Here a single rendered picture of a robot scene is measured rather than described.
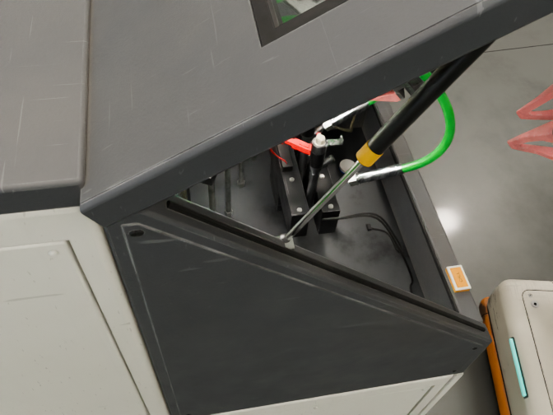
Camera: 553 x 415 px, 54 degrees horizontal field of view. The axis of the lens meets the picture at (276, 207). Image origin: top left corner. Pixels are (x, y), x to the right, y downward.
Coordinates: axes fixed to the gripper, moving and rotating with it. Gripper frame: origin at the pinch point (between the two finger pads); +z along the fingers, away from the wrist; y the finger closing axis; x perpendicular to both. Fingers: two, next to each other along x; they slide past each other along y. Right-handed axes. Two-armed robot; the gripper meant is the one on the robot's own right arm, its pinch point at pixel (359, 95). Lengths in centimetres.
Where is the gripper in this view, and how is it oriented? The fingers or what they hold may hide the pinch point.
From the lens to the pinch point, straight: 93.9
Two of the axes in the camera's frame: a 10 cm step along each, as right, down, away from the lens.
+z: -7.5, 3.4, 5.7
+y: -6.6, -4.9, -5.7
